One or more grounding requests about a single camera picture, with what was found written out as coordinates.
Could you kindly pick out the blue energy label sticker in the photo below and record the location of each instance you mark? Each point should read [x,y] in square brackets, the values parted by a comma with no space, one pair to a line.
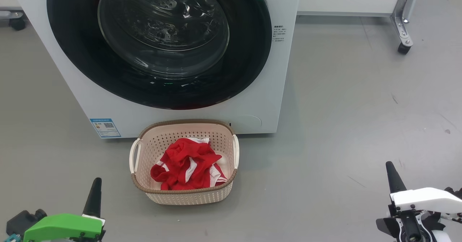
[105,128]

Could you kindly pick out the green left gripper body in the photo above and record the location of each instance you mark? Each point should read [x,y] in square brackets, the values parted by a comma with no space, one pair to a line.
[65,227]

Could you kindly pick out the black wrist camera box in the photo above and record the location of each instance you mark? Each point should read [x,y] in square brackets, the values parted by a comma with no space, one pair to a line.
[21,218]
[454,192]

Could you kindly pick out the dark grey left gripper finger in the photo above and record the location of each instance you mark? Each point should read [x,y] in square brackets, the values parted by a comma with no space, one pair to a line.
[93,202]

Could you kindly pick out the metal frame leg with caster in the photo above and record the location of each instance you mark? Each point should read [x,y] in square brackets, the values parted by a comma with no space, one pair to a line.
[402,22]

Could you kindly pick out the cream perforated laundry basket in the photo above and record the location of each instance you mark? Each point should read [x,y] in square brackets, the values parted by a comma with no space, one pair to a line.
[158,141]

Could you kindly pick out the round black glass washer door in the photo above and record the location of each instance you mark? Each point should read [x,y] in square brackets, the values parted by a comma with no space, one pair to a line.
[79,61]

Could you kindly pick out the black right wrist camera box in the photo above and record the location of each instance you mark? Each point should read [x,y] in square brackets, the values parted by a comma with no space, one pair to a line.
[454,192]

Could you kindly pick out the red and white garment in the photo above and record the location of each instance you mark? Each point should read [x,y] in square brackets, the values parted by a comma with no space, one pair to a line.
[184,162]

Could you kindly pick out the printed warning text label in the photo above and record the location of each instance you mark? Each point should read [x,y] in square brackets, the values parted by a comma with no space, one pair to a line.
[280,33]

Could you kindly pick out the black caster wheel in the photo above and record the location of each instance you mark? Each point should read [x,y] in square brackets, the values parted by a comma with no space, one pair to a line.
[17,23]

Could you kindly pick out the white front-load washing machine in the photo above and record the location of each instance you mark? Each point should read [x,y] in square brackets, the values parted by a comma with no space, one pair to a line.
[281,90]

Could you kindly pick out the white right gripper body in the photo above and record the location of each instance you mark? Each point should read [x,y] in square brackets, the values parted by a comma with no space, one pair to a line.
[429,198]

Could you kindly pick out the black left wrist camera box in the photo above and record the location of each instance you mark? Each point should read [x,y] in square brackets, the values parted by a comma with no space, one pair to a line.
[21,218]

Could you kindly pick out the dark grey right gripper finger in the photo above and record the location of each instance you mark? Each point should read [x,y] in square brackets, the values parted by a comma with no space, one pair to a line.
[395,180]

